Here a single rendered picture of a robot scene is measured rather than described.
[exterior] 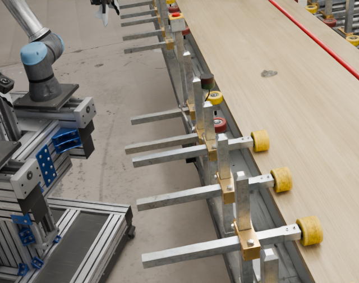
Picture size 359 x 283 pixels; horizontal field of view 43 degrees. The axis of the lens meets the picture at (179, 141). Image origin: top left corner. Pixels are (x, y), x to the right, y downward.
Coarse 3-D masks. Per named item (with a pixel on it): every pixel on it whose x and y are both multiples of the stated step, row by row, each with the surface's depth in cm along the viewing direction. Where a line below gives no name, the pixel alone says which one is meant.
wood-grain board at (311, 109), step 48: (192, 0) 355; (240, 0) 340; (288, 0) 326; (240, 48) 263; (288, 48) 255; (336, 48) 247; (240, 96) 215; (288, 96) 210; (336, 96) 204; (288, 144) 178; (336, 144) 174; (288, 192) 154; (336, 192) 151; (336, 240) 134
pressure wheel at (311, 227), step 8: (312, 216) 133; (304, 224) 130; (312, 224) 130; (320, 224) 130; (304, 232) 129; (312, 232) 129; (320, 232) 129; (304, 240) 130; (312, 240) 130; (320, 240) 130
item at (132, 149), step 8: (176, 136) 200; (184, 136) 199; (192, 136) 198; (136, 144) 198; (144, 144) 198; (152, 144) 197; (160, 144) 198; (168, 144) 198; (176, 144) 199; (128, 152) 197; (136, 152) 198
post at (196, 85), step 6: (192, 78) 190; (198, 78) 189; (192, 84) 189; (198, 84) 189; (192, 90) 193; (198, 90) 191; (198, 96) 192; (198, 102) 194; (198, 108) 195; (198, 114) 197; (198, 120) 198; (198, 126) 200; (204, 156) 209
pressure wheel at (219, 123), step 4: (216, 120) 197; (220, 120) 198; (224, 120) 197; (216, 124) 196; (220, 124) 195; (224, 124) 195; (216, 128) 194; (220, 128) 195; (224, 128) 196; (216, 132) 196; (220, 132) 196
